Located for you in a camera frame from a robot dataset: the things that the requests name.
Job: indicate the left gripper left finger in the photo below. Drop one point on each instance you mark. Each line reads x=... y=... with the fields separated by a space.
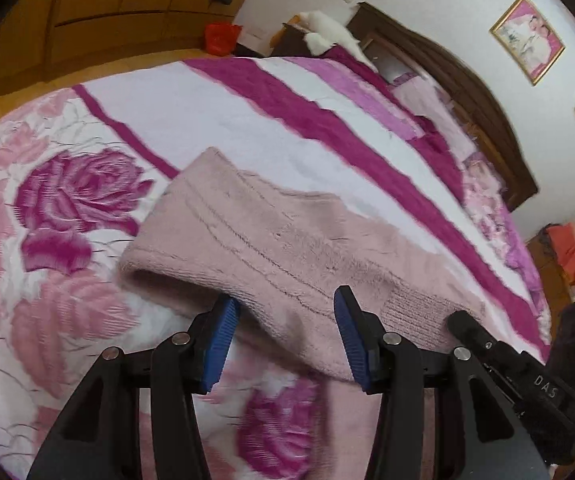
x=97 y=434

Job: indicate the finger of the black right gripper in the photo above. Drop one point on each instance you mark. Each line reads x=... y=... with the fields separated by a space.
x=497 y=354

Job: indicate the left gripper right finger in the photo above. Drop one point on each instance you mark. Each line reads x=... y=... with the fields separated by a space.
x=441 y=415

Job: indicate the pink knit cardigan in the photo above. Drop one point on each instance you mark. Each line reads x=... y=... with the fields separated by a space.
x=282 y=253

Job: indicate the wooden side cabinet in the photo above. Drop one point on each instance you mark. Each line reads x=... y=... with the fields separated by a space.
x=552 y=277

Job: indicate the purple floral folded quilt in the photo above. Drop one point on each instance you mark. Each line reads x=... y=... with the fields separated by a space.
x=484 y=203

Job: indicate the floral magenta striped bedspread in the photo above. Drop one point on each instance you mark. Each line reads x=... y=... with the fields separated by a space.
x=129 y=204

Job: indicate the pink ruffled pillow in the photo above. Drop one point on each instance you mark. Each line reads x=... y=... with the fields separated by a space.
x=424 y=99

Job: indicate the framed wedding photo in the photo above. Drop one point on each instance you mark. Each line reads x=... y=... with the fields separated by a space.
x=529 y=38

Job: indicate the dark wooden headboard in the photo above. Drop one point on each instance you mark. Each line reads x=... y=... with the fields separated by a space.
x=396 y=50

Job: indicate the white plush toy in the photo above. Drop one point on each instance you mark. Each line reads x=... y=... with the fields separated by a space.
x=324 y=32

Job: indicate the dark wooden nightstand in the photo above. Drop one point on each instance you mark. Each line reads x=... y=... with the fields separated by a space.
x=290 y=41

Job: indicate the red bag on floor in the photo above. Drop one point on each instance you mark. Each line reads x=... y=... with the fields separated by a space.
x=220 y=39

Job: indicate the orange wooden wardrobe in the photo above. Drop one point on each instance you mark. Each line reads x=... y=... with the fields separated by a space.
x=44 y=39

